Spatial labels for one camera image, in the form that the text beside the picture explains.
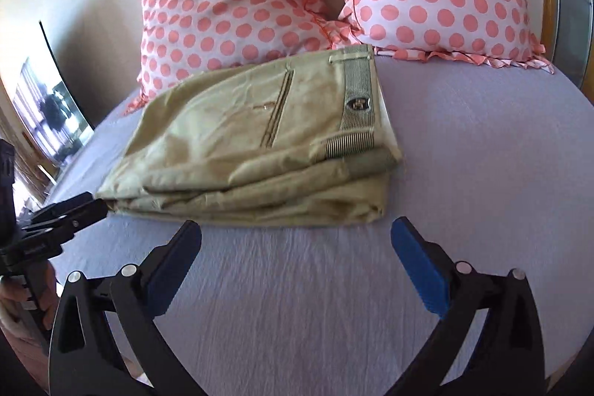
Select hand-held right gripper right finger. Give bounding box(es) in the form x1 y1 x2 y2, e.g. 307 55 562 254
384 216 547 396

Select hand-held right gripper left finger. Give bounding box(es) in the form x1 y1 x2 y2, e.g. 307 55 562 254
49 219 208 396

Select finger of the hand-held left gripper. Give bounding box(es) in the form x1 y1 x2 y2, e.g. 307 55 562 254
19 192 108 245

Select khaki pants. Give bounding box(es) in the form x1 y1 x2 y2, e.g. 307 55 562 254
95 44 404 229

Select person's left hand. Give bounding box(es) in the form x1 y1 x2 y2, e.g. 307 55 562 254
0 259 60 334

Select lavender bed sheet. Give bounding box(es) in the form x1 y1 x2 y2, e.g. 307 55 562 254
44 53 594 396

